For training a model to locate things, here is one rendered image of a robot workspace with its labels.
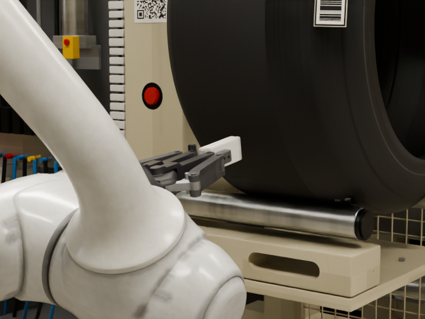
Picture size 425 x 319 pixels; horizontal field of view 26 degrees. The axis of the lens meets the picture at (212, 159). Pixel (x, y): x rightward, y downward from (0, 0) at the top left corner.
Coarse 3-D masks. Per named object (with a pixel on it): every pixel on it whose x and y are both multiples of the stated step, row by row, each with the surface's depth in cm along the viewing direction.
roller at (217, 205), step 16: (208, 192) 142; (224, 192) 141; (192, 208) 143; (208, 208) 141; (224, 208) 139; (240, 208) 137; (256, 208) 136; (272, 208) 134; (288, 208) 133; (304, 208) 131; (320, 208) 130; (336, 208) 129; (352, 208) 128; (256, 224) 137; (272, 224) 135; (288, 224) 133; (304, 224) 131; (320, 224) 129; (336, 224) 128; (352, 224) 126; (368, 224) 127
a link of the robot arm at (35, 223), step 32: (0, 192) 85; (32, 192) 85; (64, 192) 86; (0, 224) 81; (32, 224) 82; (64, 224) 81; (0, 256) 81; (32, 256) 82; (0, 288) 82; (32, 288) 83
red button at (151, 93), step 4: (148, 88) 155; (152, 88) 155; (148, 92) 155; (152, 92) 154; (156, 92) 154; (144, 96) 156; (148, 96) 155; (152, 96) 155; (156, 96) 154; (148, 100) 155; (152, 100) 155; (156, 100) 154; (152, 104) 155
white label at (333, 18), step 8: (320, 0) 113; (328, 0) 112; (336, 0) 112; (344, 0) 112; (320, 8) 113; (328, 8) 112; (336, 8) 112; (344, 8) 112; (320, 16) 113; (328, 16) 112; (336, 16) 112; (344, 16) 112; (320, 24) 113; (328, 24) 112; (336, 24) 112; (344, 24) 112
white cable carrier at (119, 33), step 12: (120, 0) 161; (120, 12) 159; (120, 24) 159; (120, 36) 160; (120, 48) 160; (120, 60) 160; (120, 72) 160; (120, 84) 163; (120, 96) 161; (120, 108) 161; (120, 120) 163
